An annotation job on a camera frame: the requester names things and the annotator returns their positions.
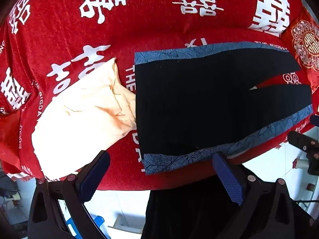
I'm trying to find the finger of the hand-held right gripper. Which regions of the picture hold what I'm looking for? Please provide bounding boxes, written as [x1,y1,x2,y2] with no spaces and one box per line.
[287,130,319,153]

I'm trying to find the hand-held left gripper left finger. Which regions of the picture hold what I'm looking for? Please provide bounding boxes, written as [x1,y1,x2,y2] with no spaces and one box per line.
[27,150,111,239]

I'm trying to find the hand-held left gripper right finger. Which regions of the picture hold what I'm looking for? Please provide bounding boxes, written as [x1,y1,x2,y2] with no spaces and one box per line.
[212,151,299,239]

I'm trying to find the black pants with blue trim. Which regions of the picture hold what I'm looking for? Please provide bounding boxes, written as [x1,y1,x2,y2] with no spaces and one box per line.
[134,42,314,176]

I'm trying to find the blue plastic stool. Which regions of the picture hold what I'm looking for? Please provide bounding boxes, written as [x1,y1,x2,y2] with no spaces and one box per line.
[65,214,108,239]

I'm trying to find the person's black trousers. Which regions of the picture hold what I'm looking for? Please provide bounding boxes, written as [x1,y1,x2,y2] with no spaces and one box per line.
[144,172,316,239]

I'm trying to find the cream cloth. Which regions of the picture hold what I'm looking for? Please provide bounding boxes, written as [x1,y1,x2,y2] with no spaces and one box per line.
[31,58,137,181]

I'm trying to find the red embroidered cushion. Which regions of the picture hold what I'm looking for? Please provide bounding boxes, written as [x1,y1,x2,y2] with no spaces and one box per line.
[280,5,319,92]

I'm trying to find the red printed blanket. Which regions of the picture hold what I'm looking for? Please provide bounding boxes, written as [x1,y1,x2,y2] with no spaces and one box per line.
[0,0,319,192]

